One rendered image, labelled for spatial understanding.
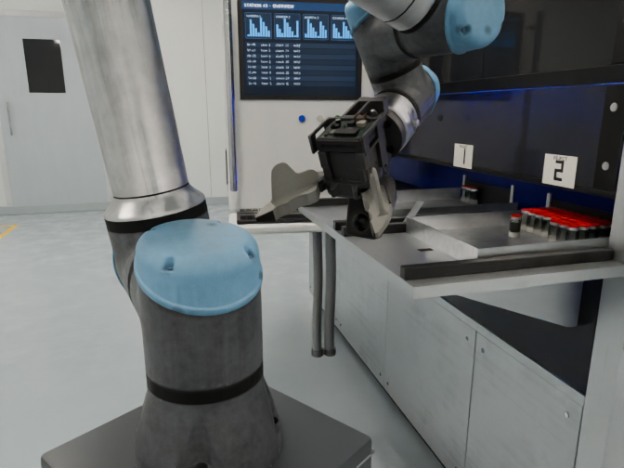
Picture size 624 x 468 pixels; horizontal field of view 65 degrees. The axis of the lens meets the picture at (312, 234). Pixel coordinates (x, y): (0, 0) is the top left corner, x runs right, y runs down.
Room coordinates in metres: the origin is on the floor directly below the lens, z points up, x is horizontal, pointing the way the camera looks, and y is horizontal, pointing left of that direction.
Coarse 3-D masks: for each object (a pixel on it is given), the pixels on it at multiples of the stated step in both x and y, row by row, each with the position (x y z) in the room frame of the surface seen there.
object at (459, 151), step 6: (456, 144) 1.33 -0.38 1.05; (462, 144) 1.30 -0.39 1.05; (456, 150) 1.33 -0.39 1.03; (462, 150) 1.30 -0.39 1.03; (468, 150) 1.28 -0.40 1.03; (456, 156) 1.33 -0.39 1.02; (462, 156) 1.30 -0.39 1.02; (468, 156) 1.27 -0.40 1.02; (456, 162) 1.33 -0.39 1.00; (462, 162) 1.30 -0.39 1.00; (468, 162) 1.27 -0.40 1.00; (468, 168) 1.27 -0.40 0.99
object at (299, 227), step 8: (232, 216) 1.55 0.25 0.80; (240, 224) 1.44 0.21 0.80; (248, 224) 1.44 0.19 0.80; (256, 224) 1.44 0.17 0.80; (264, 224) 1.44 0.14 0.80; (272, 224) 1.44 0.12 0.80; (280, 224) 1.44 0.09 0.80; (288, 224) 1.45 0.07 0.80; (296, 224) 1.45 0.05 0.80; (304, 224) 1.45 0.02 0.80; (312, 224) 1.45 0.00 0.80; (256, 232) 1.43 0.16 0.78; (264, 232) 1.43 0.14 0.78; (272, 232) 1.43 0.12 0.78; (280, 232) 1.44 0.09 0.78; (288, 232) 1.44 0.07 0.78; (296, 232) 1.45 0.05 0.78; (304, 232) 1.45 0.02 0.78
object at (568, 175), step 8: (544, 160) 1.01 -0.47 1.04; (552, 160) 0.99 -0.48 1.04; (560, 160) 0.97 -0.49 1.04; (568, 160) 0.95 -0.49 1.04; (576, 160) 0.93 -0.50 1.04; (544, 168) 1.01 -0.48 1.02; (552, 168) 0.99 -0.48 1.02; (560, 168) 0.97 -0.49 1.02; (568, 168) 0.95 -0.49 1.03; (576, 168) 0.93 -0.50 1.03; (544, 176) 1.01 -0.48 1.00; (552, 176) 0.98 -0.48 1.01; (560, 176) 0.97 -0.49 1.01; (568, 176) 0.94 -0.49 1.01; (552, 184) 0.98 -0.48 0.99; (560, 184) 0.96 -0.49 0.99; (568, 184) 0.94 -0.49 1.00
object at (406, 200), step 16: (400, 192) 1.39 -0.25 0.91; (416, 192) 1.40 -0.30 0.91; (432, 192) 1.42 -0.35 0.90; (448, 192) 1.43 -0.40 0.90; (400, 208) 1.29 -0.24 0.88; (432, 208) 1.13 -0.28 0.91; (448, 208) 1.14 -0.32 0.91; (464, 208) 1.16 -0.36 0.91; (480, 208) 1.17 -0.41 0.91; (496, 208) 1.18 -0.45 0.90; (512, 208) 1.19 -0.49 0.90
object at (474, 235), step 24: (408, 216) 1.03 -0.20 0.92; (432, 216) 1.04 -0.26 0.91; (456, 216) 1.05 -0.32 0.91; (480, 216) 1.07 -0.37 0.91; (504, 216) 1.09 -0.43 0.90; (432, 240) 0.92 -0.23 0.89; (456, 240) 0.84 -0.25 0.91; (480, 240) 0.95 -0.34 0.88; (504, 240) 0.95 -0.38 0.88; (528, 240) 0.95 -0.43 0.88; (576, 240) 0.83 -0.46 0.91; (600, 240) 0.84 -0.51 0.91
